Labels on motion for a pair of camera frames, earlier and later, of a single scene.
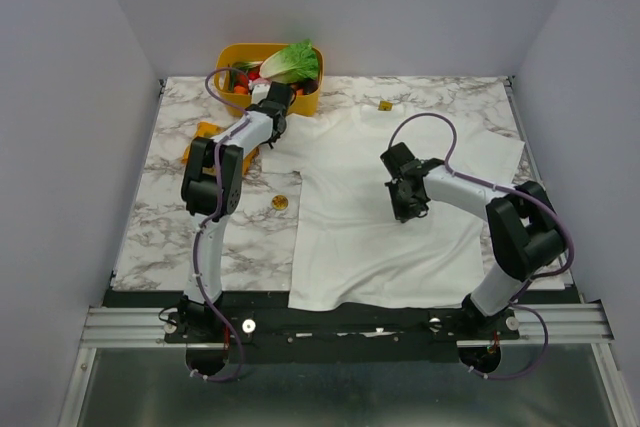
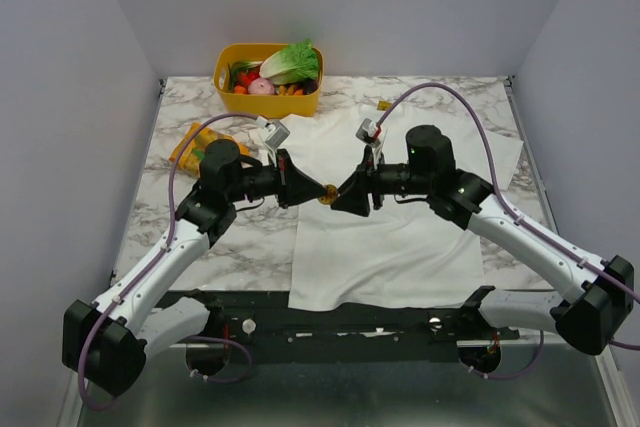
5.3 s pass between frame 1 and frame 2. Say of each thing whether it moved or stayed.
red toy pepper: stayed
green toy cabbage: stayed
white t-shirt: stayed
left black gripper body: moved
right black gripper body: moved
